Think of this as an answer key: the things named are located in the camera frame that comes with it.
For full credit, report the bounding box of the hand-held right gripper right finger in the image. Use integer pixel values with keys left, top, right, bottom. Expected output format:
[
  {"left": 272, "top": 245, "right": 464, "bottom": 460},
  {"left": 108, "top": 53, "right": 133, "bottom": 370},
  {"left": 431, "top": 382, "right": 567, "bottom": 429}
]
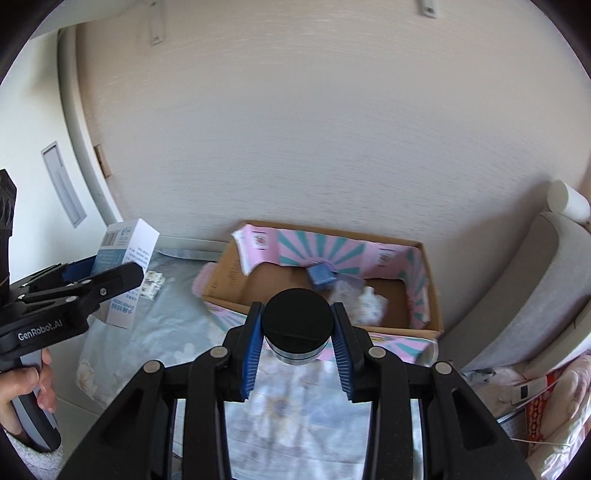
[{"left": 330, "top": 302, "right": 533, "bottom": 480}]

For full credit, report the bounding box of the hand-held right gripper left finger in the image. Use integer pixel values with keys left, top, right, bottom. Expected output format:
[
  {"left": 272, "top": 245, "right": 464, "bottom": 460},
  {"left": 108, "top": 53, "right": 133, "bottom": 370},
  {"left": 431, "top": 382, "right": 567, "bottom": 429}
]
[{"left": 58, "top": 302, "right": 266, "bottom": 480}]

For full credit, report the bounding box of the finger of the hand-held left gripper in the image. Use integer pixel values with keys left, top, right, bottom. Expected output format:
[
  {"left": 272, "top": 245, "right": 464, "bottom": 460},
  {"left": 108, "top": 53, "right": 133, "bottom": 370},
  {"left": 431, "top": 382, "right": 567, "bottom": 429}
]
[
  {"left": 21, "top": 258, "right": 100, "bottom": 289},
  {"left": 16, "top": 262, "right": 145, "bottom": 320}
]

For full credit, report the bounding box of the white and blue carton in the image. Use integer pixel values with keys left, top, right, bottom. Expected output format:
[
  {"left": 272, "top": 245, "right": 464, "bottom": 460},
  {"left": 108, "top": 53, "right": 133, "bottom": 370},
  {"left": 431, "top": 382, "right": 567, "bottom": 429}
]
[{"left": 91, "top": 219, "right": 160, "bottom": 330}]

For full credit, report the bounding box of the black lidded jar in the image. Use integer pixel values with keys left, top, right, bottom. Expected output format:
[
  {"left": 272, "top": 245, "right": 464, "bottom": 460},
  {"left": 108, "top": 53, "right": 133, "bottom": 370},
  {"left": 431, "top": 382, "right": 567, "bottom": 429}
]
[{"left": 261, "top": 287, "right": 334, "bottom": 368}]

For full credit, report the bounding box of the white floral sock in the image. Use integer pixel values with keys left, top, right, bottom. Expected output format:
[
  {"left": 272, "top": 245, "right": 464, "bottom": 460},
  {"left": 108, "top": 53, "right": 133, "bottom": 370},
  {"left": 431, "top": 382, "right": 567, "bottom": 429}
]
[{"left": 356, "top": 285, "right": 389, "bottom": 325}]

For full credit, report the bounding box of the clear plastic floss pick box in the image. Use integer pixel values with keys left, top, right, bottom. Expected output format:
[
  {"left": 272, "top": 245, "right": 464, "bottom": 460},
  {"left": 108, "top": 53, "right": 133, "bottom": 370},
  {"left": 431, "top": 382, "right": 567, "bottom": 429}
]
[{"left": 332, "top": 276, "right": 366, "bottom": 306}]

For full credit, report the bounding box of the cardboard box with pink lining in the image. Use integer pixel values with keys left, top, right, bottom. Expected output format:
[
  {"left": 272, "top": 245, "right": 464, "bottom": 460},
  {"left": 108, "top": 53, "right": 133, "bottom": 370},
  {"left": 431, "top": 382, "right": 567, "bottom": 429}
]
[{"left": 203, "top": 220, "right": 445, "bottom": 366}]

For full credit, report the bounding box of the small blue box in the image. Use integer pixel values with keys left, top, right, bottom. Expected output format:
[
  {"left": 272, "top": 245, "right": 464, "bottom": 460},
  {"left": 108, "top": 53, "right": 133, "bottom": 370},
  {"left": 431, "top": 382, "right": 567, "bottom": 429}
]
[{"left": 306, "top": 261, "right": 341, "bottom": 292}]

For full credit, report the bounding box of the person's left forearm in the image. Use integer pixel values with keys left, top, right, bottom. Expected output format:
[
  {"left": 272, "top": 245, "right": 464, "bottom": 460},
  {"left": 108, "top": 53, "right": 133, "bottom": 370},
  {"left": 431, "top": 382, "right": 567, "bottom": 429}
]
[{"left": 0, "top": 429, "right": 64, "bottom": 480}]

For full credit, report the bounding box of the person's left hand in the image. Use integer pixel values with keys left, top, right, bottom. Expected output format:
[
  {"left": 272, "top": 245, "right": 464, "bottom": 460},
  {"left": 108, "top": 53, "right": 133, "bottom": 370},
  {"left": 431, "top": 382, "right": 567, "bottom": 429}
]
[{"left": 0, "top": 348, "right": 58, "bottom": 439}]

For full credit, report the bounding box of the floral print tissue pack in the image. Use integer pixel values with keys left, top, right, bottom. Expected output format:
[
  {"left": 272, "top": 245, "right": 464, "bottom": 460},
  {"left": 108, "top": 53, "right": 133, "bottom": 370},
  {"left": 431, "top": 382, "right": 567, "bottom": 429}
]
[{"left": 140, "top": 271, "right": 167, "bottom": 302}]

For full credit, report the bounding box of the floral blue cloth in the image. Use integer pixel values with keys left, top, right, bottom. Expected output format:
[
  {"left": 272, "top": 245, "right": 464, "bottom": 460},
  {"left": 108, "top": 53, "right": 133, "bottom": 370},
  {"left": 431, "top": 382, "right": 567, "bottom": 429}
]
[{"left": 76, "top": 249, "right": 428, "bottom": 480}]

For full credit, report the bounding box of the pink plush towel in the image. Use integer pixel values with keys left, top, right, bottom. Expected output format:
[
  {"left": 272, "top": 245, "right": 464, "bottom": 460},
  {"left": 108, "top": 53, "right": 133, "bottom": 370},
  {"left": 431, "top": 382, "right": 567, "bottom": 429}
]
[{"left": 192, "top": 261, "right": 219, "bottom": 297}]

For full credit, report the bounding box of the grey plastic tray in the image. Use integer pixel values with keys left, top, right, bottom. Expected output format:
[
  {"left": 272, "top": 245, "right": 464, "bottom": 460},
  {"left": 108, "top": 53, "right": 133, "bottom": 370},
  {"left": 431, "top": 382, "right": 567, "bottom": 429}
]
[{"left": 158, "top": 235, "right": 232, "bottom": 260}]

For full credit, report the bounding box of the wooden door hinge block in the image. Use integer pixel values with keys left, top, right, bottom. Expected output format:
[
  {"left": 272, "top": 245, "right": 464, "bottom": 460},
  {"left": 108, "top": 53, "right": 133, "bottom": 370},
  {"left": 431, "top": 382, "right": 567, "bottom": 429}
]
[{"left": 94, "top": 145, "right": 113, "bottom": 179}]

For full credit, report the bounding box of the white door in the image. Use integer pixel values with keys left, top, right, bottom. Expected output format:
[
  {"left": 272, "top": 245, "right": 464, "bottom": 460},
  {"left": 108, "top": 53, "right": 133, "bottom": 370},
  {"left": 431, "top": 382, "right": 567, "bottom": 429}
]
[{"left": 0, "top": 28, "right": 124, "bottom": 278}]

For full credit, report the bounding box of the white thermometer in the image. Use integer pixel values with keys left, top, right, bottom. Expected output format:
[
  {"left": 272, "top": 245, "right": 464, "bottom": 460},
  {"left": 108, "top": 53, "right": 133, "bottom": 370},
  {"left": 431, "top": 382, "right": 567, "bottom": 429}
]
[{"left": 505, "top": 376, "right": 549, "bottom": 408}]

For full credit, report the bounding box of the red patterned bag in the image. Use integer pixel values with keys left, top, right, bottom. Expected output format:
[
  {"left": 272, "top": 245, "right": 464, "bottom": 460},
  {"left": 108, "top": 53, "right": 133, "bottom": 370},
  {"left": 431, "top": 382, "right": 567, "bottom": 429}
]
[{"left": 525, "top": 392, "right": 552, "bottom": 445}]

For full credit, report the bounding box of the white pillow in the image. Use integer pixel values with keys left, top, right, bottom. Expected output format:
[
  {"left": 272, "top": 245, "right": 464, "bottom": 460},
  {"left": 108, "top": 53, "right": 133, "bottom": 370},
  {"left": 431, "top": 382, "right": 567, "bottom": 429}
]
[{"left": 519, "top": 302, "right": 591, "bottom": 380}]

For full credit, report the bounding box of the pink blanket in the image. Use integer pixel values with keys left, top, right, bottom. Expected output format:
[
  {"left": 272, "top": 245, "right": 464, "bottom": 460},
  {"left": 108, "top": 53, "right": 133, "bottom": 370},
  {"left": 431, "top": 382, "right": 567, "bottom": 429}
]
[{"left": 475, "top": 355, "right": 591, "bottom": 480}]

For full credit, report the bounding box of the white roll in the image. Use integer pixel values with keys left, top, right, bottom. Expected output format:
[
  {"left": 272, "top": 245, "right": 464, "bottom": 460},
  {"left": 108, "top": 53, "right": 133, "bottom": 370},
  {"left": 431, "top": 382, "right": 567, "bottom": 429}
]
[{"left": 547, "top": 180, "right": 590, "bottom": 225}]

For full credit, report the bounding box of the recessed grey door handle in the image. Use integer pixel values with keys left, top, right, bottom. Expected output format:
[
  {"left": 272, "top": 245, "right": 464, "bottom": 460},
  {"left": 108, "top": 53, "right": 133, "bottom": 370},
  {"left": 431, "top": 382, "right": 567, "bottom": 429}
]
[{"left": 41, "top": 141, "right": 88, "bottom": 228}]

